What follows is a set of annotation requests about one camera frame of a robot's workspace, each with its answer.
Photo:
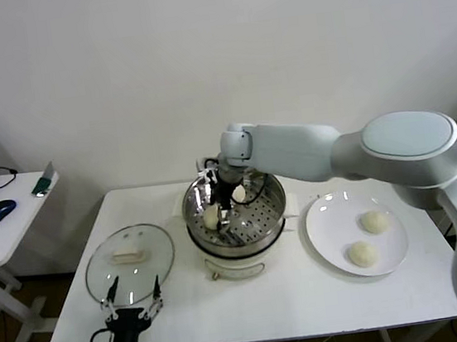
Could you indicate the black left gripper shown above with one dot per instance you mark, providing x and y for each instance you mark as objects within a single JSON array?
[{"x": 126, "y": 323}]

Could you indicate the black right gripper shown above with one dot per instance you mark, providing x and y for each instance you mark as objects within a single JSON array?
[{"x": 226, "y": 190}]

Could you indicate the white steamed baozi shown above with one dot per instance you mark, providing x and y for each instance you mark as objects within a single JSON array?
[
  {"x": 238, "y": 195},
  {"x": 375, "y": 221},
  {"x": 362, "y": 254},
  {"x": 210, "y": 220}
]

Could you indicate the round glass pot lid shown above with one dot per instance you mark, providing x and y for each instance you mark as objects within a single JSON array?
[{"x": 155, "y": 251}]

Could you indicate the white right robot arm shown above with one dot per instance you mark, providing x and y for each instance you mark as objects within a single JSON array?
[{"x": 376, "y": 153}]

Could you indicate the stainless steel steamer basket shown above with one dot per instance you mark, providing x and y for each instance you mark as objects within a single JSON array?
[{"x": 255, "y": 222}]

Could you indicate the white electric cooker base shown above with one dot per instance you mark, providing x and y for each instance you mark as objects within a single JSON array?
[{"x": 232, "y": 268}]

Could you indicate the large white plate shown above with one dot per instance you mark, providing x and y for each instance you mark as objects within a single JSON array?
[{"x": 327, "y": 225}]

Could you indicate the white side table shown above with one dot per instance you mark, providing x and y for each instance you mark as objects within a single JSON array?
[{"x": 19, "y": 234}]

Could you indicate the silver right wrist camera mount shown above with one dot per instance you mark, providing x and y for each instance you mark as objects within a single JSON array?
[{"x": 208, "y": 173}]

